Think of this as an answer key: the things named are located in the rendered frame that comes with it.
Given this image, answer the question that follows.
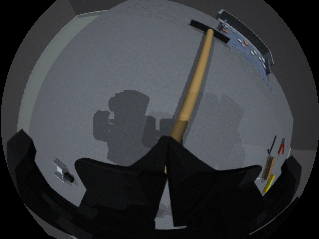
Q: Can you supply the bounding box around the long scraper with wooden handle and black blade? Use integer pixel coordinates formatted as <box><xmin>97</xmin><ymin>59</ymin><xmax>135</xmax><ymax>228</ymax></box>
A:
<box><xmin>170</xmin><ymin>19</ymin><xmax>230</xmax><ymax>144</ymax></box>

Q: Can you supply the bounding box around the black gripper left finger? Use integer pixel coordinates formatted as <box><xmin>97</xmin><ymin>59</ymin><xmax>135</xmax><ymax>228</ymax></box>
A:
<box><xmin>75</xmin><ymin>135</ymin><xmax>168</xmax><ymax>220</ymax></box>

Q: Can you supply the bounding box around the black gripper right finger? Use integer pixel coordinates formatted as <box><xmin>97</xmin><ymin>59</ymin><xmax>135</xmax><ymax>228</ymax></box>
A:
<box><xmin>166</xmin><ymin>136</ymin><xmax>262</xmax><ymax>227</ymax></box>

